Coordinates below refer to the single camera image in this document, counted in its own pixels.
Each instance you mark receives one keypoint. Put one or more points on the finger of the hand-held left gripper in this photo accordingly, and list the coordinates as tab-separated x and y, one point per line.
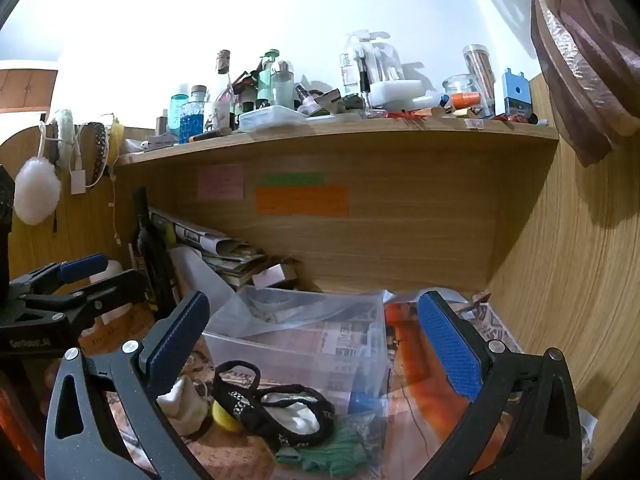
82	266
107	292

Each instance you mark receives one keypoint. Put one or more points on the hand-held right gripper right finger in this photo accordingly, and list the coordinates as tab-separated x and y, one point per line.
450	347

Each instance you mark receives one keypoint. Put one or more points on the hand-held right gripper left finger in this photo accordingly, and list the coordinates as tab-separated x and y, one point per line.
172	337

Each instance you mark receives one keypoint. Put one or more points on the white cloth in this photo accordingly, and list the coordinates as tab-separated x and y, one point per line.
182	402

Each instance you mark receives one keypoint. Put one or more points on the black patterned fabric headband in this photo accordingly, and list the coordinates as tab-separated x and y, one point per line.
280	410

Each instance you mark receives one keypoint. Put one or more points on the clear plastic storage box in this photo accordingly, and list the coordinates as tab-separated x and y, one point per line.
320	325

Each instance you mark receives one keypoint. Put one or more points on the green cloth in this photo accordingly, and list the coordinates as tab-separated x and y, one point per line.
335	452

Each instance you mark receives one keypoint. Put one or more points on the orange plastic bag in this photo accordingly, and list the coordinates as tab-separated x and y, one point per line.
425	380

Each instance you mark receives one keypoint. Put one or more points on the newspaper sheet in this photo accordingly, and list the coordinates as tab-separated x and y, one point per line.
495	327

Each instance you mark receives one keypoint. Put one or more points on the dark wine bottle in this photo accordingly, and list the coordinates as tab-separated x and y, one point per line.
150	250

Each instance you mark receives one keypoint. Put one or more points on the white fluffy pompom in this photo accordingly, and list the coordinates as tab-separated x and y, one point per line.
36	192

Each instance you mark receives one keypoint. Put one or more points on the yellow ball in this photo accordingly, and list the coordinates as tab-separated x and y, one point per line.
225	415

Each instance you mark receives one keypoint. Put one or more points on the stack of newspapers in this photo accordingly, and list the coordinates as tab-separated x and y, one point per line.
220	252

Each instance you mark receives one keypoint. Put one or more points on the blue packet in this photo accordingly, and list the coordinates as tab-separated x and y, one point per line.
364	400

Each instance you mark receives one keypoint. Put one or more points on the patterned hanging headband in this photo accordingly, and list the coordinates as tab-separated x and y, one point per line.
100	152

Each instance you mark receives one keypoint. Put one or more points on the wooden shelf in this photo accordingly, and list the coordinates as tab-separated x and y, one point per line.
400	240

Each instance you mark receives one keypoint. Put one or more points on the small white cardboard box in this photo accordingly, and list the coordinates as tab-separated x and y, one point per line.
274	275

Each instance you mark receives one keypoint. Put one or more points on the yellow hanging cloth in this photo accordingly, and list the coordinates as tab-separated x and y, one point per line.
116	137

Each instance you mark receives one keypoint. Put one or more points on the pink sticky note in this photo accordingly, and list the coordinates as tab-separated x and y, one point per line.
220	181

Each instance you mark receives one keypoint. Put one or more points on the blue liquid bottle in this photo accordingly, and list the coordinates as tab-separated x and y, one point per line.
191	120

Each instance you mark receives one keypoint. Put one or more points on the teal clear bottle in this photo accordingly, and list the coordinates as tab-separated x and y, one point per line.
177	107

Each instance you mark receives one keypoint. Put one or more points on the orange sticky note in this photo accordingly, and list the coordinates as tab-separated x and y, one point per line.
302	201

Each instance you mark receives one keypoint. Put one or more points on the green sticky note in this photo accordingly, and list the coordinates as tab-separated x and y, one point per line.
292	179

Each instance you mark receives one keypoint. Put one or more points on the clear bottle with cork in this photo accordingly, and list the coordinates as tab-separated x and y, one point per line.
222	82

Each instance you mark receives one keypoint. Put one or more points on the clear lidded plastic container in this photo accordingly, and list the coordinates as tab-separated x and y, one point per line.
272	117

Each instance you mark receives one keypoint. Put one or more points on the orange cap container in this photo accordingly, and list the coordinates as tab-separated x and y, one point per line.
465	100

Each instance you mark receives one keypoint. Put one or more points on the glass jar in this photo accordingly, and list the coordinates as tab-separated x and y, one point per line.
460	87

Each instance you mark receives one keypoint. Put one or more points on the blue plastic box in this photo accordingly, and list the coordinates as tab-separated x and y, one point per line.
517	95

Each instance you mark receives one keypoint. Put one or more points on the white rectangular box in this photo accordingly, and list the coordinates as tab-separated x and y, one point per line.
397	91

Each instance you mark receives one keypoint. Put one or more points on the green pump bottle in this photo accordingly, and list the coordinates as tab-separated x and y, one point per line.
267	80

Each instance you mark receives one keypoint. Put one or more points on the tall clear tube container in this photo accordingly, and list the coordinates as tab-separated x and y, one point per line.
480	72

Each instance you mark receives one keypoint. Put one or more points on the maroon curtain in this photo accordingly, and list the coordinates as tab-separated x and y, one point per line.
585	50

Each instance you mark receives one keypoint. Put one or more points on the wooden wall cabinet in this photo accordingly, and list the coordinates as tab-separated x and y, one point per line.
25	85

